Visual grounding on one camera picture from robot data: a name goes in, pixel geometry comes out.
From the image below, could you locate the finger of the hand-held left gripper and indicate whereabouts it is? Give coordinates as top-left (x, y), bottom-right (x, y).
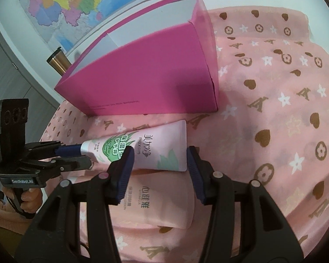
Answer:
top-left (38, 155), bottom-right (93, 183)
top-left (23, 140), bottom-right (83, 162)

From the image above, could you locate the person's left hand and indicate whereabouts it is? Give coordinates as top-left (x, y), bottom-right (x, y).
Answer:
top-left (20, 188), bottom-right (43, 215)

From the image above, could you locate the pink printed cloth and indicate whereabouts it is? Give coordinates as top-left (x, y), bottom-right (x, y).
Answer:
top-left (41, 5), bottom-right (329, 263)

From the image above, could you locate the pink tube with green leaves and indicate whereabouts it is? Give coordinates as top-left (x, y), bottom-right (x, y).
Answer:
top-left (81, 120), bottom-right (187, 172)

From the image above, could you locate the pale pink lotion tube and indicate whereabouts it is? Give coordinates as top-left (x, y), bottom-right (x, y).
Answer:
top-left (110, 170), bottom-right (196, 229)

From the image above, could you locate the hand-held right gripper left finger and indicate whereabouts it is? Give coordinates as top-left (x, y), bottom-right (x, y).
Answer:
top-left (15, 146), bottom-right (135, 263)

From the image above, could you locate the copper tumbler with black lid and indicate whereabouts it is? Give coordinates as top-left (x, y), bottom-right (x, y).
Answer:
top-left (46, 48), bottom-right (70, 74)

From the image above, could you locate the magenta cardboard box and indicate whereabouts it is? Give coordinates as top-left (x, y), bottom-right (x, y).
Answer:
top-left (54, 0), bottom-right (220, 116)

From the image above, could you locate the colourful wall map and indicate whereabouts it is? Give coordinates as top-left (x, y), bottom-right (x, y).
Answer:
top-left (20, 0), bottom-right (181, 51)

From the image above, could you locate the grey cabinet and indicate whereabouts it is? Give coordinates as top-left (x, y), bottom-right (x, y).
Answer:
top-left (0, 19), bottom-right (58, 148)

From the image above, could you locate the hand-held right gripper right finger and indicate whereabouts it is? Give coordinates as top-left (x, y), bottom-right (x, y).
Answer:
top-left (186, 146), bottom-right (303, 263)

